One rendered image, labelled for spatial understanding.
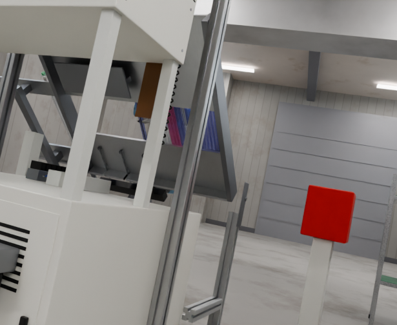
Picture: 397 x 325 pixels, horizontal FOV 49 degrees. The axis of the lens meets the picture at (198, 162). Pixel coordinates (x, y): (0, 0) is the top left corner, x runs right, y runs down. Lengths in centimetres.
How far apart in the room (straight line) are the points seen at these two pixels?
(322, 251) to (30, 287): 88
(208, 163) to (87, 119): 84
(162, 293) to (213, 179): 61
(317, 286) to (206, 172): 58
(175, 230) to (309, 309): 52
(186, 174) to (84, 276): 41
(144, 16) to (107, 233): 47
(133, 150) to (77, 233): 95
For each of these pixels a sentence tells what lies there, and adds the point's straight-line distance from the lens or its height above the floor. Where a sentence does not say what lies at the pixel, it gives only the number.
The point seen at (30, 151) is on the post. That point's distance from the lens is 209.
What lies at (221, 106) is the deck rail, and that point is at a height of 98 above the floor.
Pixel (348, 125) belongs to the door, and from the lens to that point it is 1152.
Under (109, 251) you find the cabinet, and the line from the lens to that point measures 98.
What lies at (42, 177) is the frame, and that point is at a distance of 151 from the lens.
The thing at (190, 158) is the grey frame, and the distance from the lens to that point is 118.
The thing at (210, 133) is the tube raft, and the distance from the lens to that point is 154.
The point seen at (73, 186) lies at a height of 65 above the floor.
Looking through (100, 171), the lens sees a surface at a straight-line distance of 195.
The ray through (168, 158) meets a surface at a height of 79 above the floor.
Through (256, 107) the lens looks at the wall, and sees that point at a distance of 1169.
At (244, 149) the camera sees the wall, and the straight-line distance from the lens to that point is 1149.
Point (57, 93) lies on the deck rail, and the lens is 178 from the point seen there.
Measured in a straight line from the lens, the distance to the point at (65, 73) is 169.
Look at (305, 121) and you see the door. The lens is 1148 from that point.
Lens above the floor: 68
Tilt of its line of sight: 4 degrees up
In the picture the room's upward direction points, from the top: 11 degrees clockwise
